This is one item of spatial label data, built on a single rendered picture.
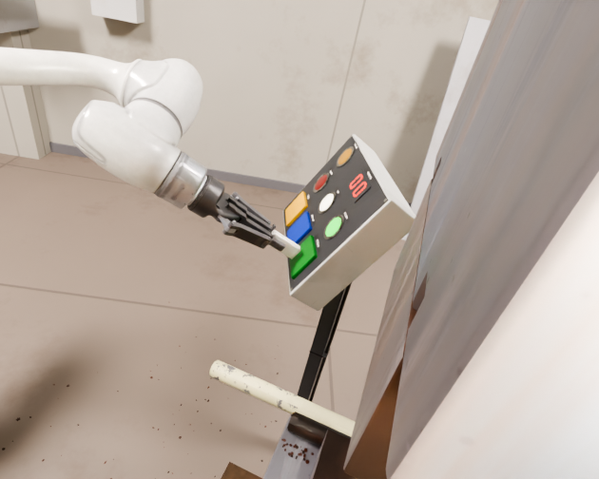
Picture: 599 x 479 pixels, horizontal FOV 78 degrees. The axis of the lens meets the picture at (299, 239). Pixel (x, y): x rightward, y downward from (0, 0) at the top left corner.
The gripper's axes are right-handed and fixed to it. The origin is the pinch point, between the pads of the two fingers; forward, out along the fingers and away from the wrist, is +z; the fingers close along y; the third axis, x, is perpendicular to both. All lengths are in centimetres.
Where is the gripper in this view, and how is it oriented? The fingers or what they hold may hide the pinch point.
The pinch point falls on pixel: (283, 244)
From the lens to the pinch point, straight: 76.6
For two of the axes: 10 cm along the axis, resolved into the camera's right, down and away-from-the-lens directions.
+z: 7.6, 4.9, 4.2
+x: 6.4, -6.5, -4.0
